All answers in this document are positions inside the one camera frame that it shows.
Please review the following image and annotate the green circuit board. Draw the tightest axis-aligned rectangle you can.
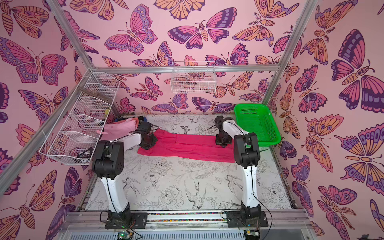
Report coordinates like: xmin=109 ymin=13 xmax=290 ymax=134
xmin=244 ymin=230 xmax=260 ymax=240
xmin=117 ymin=232 xmax=133 ymax=240

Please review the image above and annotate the left green circuit board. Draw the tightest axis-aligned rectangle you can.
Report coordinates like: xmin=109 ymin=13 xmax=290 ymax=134
xmin=117 ymin=232 xmax=133 ymax=240

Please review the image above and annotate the small white wire basket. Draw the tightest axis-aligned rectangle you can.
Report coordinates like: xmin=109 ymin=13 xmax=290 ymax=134
xmin=169 ymin=60 xmax=217 ymax=94

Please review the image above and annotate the long white wire basket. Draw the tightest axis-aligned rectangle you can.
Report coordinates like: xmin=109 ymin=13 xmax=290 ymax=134
xmin=39 ymin=72 xmax=121 ymax=166

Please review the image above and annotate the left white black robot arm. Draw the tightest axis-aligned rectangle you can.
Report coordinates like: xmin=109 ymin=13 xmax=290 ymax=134
xmin=92 ymin=122 xmax=157 ymax=230

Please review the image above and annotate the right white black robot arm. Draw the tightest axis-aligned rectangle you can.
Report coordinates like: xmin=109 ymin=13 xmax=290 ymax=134
xmin=215 ymin=116 xmax=269 ymax=228

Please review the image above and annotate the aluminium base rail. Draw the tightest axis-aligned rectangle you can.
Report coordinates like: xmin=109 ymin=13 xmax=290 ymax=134
xmin=56 ymin=209 xmax=317 ymax=240

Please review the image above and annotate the magenta t-shirt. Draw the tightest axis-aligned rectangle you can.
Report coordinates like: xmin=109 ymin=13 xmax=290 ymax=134
xmin=138 ymin=130 xmax=235 ymax=163

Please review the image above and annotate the folded light pink t-shirt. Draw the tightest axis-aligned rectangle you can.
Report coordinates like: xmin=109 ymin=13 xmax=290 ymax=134
xmin=96 ymin=121 xmax=139 ymax=141

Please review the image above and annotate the right green circuit board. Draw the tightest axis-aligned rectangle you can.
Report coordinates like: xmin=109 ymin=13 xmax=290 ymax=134
xmin=244 ymin=230 xmax=260 ymax=240

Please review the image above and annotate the green plastic basket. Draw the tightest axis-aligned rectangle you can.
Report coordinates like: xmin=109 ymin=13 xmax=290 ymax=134
xmin=234 ymin=104 xmax=281 ymax=147

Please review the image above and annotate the black triangle object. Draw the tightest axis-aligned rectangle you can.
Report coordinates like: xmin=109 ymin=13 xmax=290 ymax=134
xmin=77 ymin=147 xmax=93 ymax=159

